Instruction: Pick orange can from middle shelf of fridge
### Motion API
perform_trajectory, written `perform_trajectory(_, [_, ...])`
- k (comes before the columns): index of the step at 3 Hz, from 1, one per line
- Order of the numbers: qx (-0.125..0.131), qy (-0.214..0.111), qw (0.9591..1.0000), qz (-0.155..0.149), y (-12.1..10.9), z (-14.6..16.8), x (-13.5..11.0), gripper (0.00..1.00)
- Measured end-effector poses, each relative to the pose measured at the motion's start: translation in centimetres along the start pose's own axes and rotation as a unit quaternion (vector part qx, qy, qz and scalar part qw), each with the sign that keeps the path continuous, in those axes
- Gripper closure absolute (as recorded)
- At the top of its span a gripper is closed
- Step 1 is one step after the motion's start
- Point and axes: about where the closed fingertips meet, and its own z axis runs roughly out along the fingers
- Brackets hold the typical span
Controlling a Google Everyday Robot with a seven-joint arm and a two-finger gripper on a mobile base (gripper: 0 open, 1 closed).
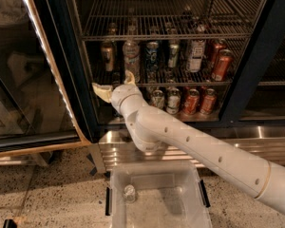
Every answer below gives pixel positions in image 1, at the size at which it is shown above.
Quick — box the middle wire shelf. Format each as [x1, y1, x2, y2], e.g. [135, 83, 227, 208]
[87, 39, 247, 87]

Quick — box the red can rear middle shelf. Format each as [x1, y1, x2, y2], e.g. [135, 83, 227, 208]
[208, 38, 227, 68]

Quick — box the red coke can left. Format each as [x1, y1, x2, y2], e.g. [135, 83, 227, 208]
[182, 88, 200, 115]

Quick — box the clear plastic bin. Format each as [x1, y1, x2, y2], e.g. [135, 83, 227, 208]
[110, 161, 212, 228]

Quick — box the stainless steel fridge base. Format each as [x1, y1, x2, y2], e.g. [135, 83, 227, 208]
[89, 126, 285, 173]

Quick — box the white labelled bottle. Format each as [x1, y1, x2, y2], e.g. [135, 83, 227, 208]
[186, 40, 206, 73]

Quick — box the clear plastic water bottle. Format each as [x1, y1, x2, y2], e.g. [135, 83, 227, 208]
[123, 40, 140, 83]

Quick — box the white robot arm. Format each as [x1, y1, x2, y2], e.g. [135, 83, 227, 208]
[92, 71, 285, 215]

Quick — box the small clear cup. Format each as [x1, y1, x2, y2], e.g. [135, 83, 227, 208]
[123, 184, 136, 203]

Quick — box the white green can right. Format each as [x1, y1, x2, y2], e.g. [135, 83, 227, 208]
[166, 87, 181, 115]

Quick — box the red can front middle shelf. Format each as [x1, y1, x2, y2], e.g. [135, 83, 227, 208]
[211, 49, 234, 82]

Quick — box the white green can left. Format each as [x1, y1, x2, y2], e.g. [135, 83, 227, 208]
[150, 89, 164, 109]

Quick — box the blue patterned can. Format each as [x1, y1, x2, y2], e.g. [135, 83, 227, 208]
[145, 41, 160, 72]

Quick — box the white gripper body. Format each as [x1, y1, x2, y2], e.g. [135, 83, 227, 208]
[111, 85, 143, 112]

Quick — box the green white slim can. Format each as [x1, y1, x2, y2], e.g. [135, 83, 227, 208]
[168, 40, 180, 68]

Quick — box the red coke can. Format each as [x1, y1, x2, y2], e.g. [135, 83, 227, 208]
[199, 88, 217, 115]
[182, 88, 200, 115]

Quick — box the black bin handle right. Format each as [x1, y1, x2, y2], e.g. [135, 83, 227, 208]
[199, 180, 211, 208]

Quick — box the black bin handle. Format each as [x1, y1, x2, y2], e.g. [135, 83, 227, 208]
[105, 187, 111, 216]
[199, 180, 211, 208]

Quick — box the glass fridge door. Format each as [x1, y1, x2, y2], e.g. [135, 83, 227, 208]
[0, 0, 88, 157]

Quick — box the red coke can right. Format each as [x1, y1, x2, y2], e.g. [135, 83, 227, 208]
[199, 88, 217, 115]

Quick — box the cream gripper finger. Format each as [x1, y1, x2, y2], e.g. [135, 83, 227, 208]
[92, 83, 113, 103]
[123, 70, 136, 86]

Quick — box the wire shelf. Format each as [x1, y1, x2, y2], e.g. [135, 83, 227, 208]
[83, 0, 266, 41]
[87, 39, 247, 87]

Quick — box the red can shelf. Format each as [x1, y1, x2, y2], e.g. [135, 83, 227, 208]
[208, 38, 227, 68]
[211, 49, 234, 82]

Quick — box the upper wire shelf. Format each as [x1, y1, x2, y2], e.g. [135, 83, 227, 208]
[83, 0, 266, 41]

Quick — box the black bin handle left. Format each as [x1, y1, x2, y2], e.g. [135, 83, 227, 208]
[105, 187, 111, 216]

